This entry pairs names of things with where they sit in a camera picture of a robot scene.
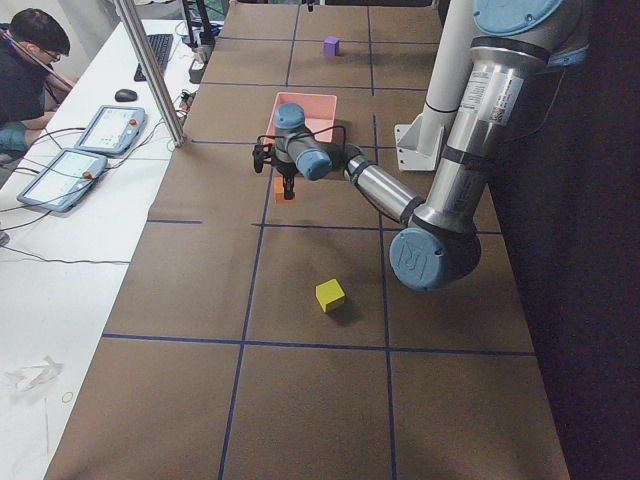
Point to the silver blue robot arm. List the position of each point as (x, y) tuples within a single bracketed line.
[(487, 52)]

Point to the teach pendant tablet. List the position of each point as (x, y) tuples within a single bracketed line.
[(112, 130), (62, 183)]

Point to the aluminium frame post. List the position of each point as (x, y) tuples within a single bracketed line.
[(155, 80)]

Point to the orange foam block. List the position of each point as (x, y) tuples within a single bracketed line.
[(279, 192)]

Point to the near teach pendant tablet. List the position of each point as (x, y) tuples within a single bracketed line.
[(62, 183)]

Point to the grey power strip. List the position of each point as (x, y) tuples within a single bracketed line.
[(200, 61)]

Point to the black keyboard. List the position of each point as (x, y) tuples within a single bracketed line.
[(161, 46)]

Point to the seated person in black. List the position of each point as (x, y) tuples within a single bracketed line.
[(31, 90)]

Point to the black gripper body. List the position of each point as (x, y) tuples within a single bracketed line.
[(286, 175)]

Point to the far teach pendant tablet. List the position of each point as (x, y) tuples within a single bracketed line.
[(112, 130)]

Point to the yellow-green foam block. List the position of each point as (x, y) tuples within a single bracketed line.
[(330, 295)]

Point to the crumpled white tissue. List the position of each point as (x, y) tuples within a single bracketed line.
[(28, 378)]

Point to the pink plastic bin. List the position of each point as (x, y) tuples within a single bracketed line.
[(320, 117)]

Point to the black computer mouse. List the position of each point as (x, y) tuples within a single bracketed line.
[(125, 95)]

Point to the purple foam block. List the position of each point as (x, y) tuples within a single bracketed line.
[(331, 46)]

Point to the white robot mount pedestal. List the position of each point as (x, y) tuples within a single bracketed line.
[(419, 144)]

